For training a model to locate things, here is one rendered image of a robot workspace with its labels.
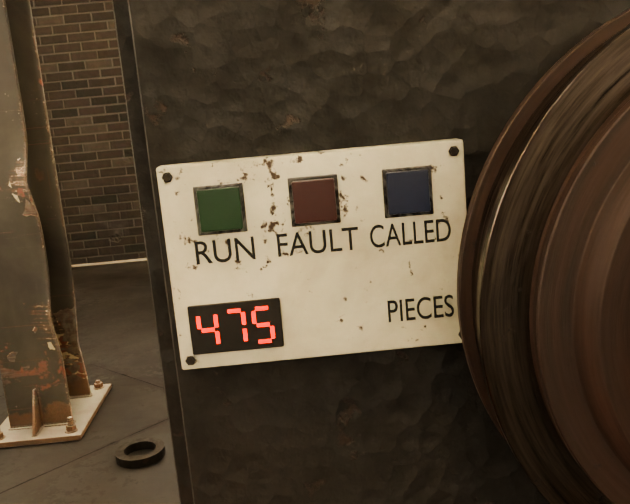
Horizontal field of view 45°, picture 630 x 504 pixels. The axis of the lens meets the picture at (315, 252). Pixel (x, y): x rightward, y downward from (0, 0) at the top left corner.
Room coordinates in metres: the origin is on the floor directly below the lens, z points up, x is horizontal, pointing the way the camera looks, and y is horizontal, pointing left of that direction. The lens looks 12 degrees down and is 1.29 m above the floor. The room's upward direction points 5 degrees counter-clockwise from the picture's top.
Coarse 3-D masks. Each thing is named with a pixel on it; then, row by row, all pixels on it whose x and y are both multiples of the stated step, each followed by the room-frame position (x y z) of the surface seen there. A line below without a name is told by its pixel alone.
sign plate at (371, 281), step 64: (192, 192) 0.65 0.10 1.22; (256, 192) 0.65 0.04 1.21; (384, 192) 0.65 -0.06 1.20; (448, 192) 0.65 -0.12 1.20; (192, 256) 0.65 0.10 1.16; (256, 256) 0.65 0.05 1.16; (320, 256) 0.65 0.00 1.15; (384, 256) 0.65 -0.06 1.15; (448, 256) 0.65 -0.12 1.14; (192, 320) 0.64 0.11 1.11; (256, 320) 0.64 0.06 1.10; (320, 320) 0.65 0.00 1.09; (384, 320) 0.65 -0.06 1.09; (448, 320) 0.65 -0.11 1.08
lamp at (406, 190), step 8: (392, 176) 0.64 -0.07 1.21; (400, 176) 0.64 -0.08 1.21; (408, 176) 0.64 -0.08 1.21; (416, 176) 0.64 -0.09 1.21; (424, 176) 0.65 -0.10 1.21; (392, 184) 0.64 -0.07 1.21; (400, 184) 0.64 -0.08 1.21; (408, 184) 0.64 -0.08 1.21; (416, 184) 0.64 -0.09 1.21; (424, 184) 0.64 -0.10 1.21; (392, 192) 0.64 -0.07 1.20; (400, 192) 0.64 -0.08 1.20; (408, 192) 0.64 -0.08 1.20; (416, 192) 0.64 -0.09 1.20; (424, 192) 0.64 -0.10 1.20; (392, 200) 0.64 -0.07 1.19; (400, 200) 0.64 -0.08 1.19; (408, 200) 0.64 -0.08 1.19; (416, 200) 0.64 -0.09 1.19; (424, 200) 0.64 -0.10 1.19; (392, 208) 0.64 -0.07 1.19; (400, 208) 0.64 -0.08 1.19; (408, 208) 0.64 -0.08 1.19; (416, 208) 0.64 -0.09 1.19; (424, 208) 0.64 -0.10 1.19
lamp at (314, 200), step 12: (312, 180) 0.64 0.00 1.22; (324, 180) 0.64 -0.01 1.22; (300, 192) 0.64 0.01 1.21; (312, 192) 0.64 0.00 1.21; (324, 192) 0.64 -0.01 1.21; (300, 204) 0.64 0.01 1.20; (312, 204) 0.64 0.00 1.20; (324, 204) 0.64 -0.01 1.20; (300, 216) 0.64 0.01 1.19; (312, 216) 0.64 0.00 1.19; (324, 216) 0.64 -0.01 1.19; (336, 216) 0.64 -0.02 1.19
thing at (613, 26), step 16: (624, 16) 0.59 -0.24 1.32; (592, 32) 0.59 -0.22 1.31; (608, 32) 0.58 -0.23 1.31; (576, 48) 0.58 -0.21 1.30; (592, 48) 0.58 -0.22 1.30; (560, 64) 0.58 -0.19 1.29; (576, 64) 0.58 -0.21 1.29; (544, 80) 0.58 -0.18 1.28; (560, 80) 0.58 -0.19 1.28; (528, 96) 0.59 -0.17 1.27; (544, 96) 0.58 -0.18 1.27; (528, 112) 0.58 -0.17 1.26; (512, 128) 0.58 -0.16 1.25; (496, 144) 0.59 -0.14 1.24; (512, 144) 0.58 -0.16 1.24; (496, 160) 0.58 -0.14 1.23; (480, 176) 0.59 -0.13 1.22; (496, 176) 0.58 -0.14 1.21; (480, 192) 0.58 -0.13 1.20; (480, 208) 0.58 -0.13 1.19; (464, 224) 0.59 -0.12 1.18; (480, 224) 0.58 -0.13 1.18; (464, 240) 0.58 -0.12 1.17; (464, 256) 0.58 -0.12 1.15; (464, 272) 0.58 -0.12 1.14; (464, 288) 0.58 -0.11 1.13; (464, 304) 0.58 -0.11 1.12; (464, 320) 0.58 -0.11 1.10; (464, 336) 0.58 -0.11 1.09; (464, 352) 0.59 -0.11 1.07; (480, 368) 0.58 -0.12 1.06; (480, 384) 0.58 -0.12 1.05
